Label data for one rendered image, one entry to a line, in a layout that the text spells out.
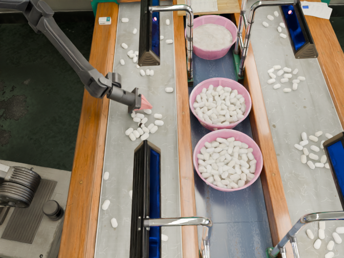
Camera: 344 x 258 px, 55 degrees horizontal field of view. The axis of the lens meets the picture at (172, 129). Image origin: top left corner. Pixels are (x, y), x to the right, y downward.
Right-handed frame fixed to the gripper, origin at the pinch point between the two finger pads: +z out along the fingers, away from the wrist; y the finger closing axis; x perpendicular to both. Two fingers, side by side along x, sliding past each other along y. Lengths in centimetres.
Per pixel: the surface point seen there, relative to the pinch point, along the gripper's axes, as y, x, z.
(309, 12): 56, -52, 66
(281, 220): -52, -29, 35
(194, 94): 6.7, -11.0, 16.3
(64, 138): 34, 101, -5
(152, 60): -2.3, -26.4, -16.0
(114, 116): -2.2, 11.6, -10.9
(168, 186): -36.2, -2.5, 6.6
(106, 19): 57, 13, -19
